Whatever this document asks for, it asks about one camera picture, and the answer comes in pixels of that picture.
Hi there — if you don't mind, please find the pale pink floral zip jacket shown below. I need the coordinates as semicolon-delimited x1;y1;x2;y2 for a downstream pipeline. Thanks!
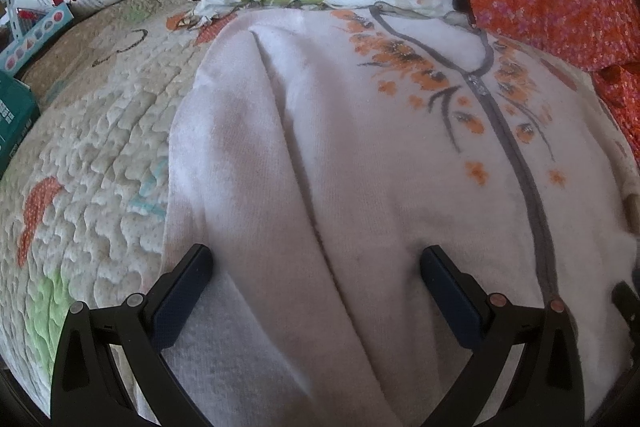
164;7;639;426

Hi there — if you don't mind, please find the quilted heart-pattern bedspread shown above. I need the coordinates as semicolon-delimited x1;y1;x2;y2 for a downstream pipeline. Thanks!
1;0;218;402

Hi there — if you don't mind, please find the teal cardboard box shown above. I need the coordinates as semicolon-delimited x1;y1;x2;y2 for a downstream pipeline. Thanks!
0;72;40;176

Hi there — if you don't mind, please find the long light-blue patterned box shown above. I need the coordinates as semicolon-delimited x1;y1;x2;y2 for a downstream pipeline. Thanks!
1;4;74;76

